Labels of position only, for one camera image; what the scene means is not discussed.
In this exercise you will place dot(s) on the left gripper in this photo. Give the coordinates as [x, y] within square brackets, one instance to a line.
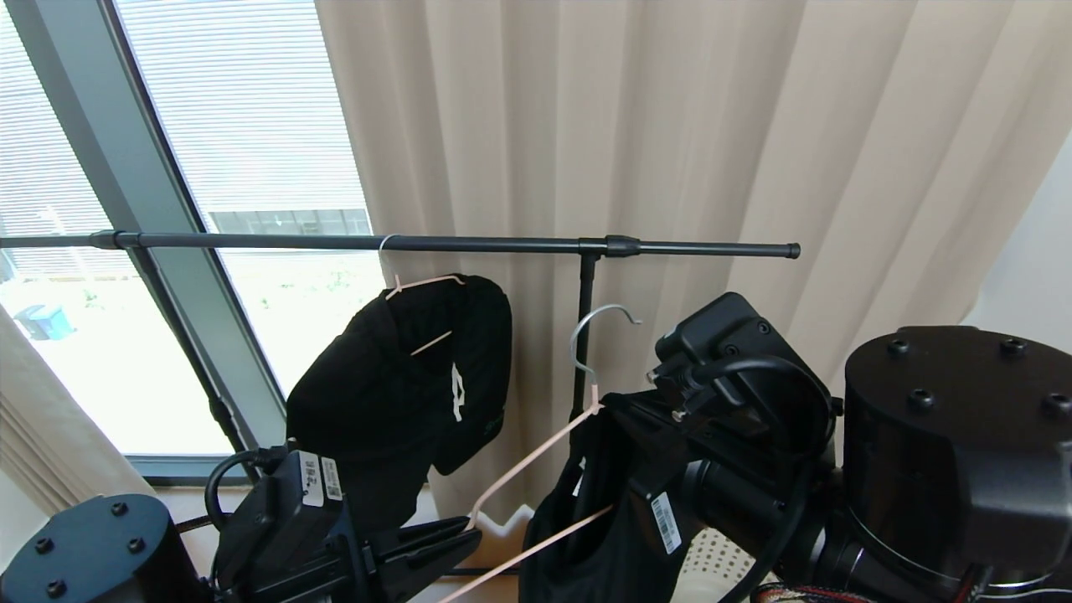
[352, 569]

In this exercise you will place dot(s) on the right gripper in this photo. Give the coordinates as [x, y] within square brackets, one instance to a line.
[682, 486]

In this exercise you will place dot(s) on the black garment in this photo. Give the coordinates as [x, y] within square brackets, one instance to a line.
[586, 536]

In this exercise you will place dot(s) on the pink clothes hanger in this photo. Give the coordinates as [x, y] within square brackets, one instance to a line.
[423, 283]
[536, 461]

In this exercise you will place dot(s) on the black shorts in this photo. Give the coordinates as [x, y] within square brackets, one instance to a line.
[368, 402]

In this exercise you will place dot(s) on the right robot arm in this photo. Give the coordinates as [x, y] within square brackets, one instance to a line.
[946, 469]

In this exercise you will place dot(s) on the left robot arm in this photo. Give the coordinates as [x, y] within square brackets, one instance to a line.
[84, 553]

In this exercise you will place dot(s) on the white laundry basket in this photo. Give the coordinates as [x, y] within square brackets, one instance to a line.
[720, 561]

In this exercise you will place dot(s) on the black clothes rack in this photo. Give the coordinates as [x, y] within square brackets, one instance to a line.
[335, 243]

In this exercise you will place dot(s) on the beige curtain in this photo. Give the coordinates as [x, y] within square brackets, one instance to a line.
[586, 109]
[50, 435]

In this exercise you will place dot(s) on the window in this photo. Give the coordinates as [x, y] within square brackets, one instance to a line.
[75, 126]

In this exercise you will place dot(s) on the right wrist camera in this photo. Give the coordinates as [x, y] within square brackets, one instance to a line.
[729, 343]

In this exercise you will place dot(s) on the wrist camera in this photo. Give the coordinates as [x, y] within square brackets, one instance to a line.
[276, 502]
[729, 343]

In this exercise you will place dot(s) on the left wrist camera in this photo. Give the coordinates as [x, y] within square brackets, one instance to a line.
[276, 502]

